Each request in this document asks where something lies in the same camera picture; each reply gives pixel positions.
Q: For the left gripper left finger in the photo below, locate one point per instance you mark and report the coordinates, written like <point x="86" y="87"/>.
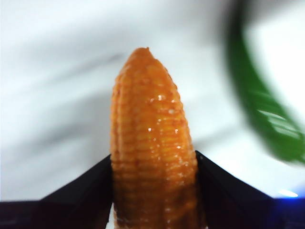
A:
<point x="78" y="202"/>

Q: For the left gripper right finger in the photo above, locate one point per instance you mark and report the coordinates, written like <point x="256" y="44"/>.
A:
<point x="233" y="202"/>

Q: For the orange plastic corn cob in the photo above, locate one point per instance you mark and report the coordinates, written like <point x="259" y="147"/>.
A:
<point x="152" y="133"/>

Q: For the green plastic cucumber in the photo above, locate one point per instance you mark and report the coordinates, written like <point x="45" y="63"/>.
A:
<point x="269" y="114"/>

